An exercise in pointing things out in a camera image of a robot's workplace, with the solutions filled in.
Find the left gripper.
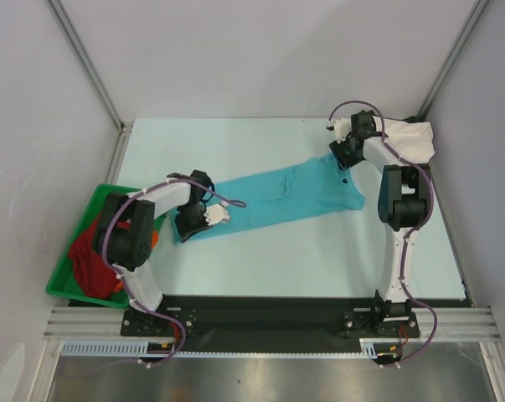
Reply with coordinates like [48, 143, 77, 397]
[174, 203, 213, 243]

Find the aluminium frame rail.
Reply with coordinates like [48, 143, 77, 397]
[44, 307, 501, 343]

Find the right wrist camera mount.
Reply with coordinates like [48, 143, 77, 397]
[327, 118, 352, 143]

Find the white folded t-shirt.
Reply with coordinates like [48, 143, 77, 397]
[384, 119, 435, 163]

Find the aluminium frame post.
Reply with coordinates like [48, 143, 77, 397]
[44, 0, 124, 132]
[415, 0, 492, 121]

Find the light blue t-shirt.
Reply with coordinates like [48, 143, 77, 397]
[192, 154, 365, 240]

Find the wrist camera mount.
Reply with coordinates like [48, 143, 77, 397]
[204, 203, 230, 226]
[327, 118, 352, 143]

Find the dark green folded t-shirt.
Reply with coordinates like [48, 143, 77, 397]
[358, 108, 419, 125]

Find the dark red t-shirt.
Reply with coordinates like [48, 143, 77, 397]
[67, 215, 119, 300]

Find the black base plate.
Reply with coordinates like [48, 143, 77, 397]
[121, 296, 420, 354]

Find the green plastic bin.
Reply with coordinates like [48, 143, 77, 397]
[45, 183, 169, 310]

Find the orange t-shirt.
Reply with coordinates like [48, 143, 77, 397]
[112, 230, 158, 294]

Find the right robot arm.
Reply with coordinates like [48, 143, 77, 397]
[327, 111, 434, 338]

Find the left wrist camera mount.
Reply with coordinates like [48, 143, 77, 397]
[204, 203, 230, 226]

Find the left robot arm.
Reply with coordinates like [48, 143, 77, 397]
[92, 170, 214, 336]

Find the right aluminium frame post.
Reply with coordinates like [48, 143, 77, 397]
[415, 0, 492, 121]

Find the left aluminium frame post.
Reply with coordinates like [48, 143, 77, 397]
[44, 0, 124, 132]

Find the white cable duct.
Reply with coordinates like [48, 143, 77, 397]
[61, 340, 399, 359]

